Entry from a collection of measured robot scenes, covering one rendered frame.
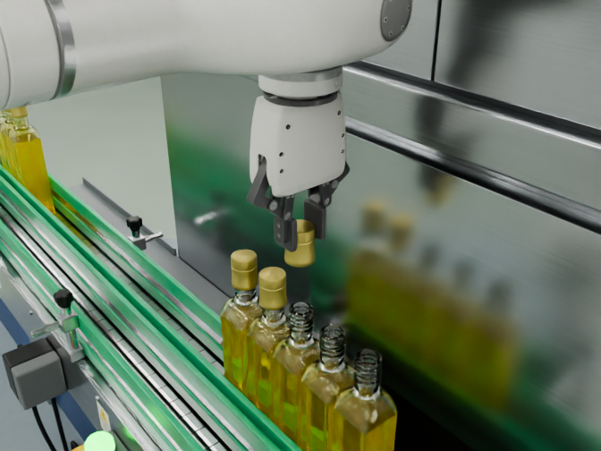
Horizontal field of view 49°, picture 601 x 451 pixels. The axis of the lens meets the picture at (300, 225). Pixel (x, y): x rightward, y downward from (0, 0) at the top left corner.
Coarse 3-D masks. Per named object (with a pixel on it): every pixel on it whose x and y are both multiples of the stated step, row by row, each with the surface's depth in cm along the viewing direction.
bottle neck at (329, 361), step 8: (320, 328) 76; (328, 328) 77; (336, 328) 77; (320, 336) 76; (328, 336) 75; (336, 336) 75; (344, 336) 76; (320, 344) 76; (328, 344) 75; (336, 344) 75; (344, 344) 77; (320, 352) 76; (328, 352) 75; (336, 352) 75; (320, 360) 77; (328, 360) 76; (336, 360) 76; (328, 368) 77; (336, 368) 77
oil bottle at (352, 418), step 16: (352, 384) 76; (336, 400) 75; (352, 400) 73; (368, 400) 73; (384, 400) 73; (336, 416) 75; (352, 416) 73; (368, 416) 72; (384, 416) 73; (336, 432) 76; (352, 432) 74; (368, 432) 72; (384, 432) 74; (336, 448) 77; (352, 448) 75; (368, 448) 74; (384, 448) 76
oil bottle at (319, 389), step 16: (320, 368) 77; (352, 368) 78; (304, 384) 79; (320, 384) 77; (336, 384) 76; (304, 400) 80; (320, 400) 77; (304, 416) 81; (320, 416) 78; (304, 432) 83; (320, 432) 79; (304, 448) 84; (320, 448) 80
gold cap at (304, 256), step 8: (304, 224) 75; (312, 224) 75; (304, 232) 73; (312, 232) 74; (304, 240) 73; (312, 240) 74; (304, 248) 74; (312, 248) 75; (288, 256) 75; (296, 256) 74; (304, 256) 74; (312, 256) 75; (288, 264) 75; (296, 264) 75; (304, 264) 75
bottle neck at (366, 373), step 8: (360, 352) 72; (368, 352) 73; (376, 352) 72; (360, 360) 73; (368, 360) 73; (376, 360) 72; (360, 368) 71; (368, 368) 71; (376, 368) 71; (360, 376) 72; (368, 376) 71; (376, 376) 72; (360, 384) 72; (368, 384) 72; (376, 384) 72; (360, 392) 73; (368, 392) 72; (376, 392) 73
